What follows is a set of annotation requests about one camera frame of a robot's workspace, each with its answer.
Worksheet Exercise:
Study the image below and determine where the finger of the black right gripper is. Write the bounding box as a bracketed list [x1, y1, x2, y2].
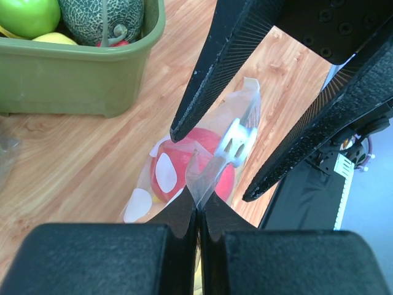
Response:
[169, 0, 284, 143]
[243, 21, 392, 202]

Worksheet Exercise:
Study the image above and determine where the fake red apple in bin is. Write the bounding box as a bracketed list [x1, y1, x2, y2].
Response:
[96, 40, 129, 47]

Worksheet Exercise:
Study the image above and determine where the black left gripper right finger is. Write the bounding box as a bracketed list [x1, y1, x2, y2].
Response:
[199, 194, 390, 294]

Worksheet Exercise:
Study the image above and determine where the fake green apple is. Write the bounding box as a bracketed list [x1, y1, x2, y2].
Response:
[1, 0, 61, 39]

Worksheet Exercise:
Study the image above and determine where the fake netted melon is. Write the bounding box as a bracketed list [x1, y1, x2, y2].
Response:
[59, 1, 144, 46]

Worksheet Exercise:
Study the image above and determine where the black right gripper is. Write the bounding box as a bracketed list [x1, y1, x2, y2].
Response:
[275, 0, 392, 65]

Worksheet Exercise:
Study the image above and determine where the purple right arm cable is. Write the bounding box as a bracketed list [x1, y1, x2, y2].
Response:
[362, 135, 377, 163]

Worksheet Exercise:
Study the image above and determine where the fake yellow quince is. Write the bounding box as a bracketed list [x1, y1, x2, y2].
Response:
[33, 32, 78, 45]

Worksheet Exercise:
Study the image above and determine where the green plastic bin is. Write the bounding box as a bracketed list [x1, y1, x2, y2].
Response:
[1, 1, 166, 117]

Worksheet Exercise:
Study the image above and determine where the fake red peach in bag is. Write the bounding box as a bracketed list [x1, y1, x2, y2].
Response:
[149, 128, 236, 203]

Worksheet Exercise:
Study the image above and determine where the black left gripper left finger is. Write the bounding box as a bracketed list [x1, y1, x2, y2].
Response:
[1, 189, 197, 294]

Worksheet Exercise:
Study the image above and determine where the clear zip bag with fruit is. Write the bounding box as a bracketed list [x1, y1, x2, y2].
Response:
[123, 77, 261, 223]

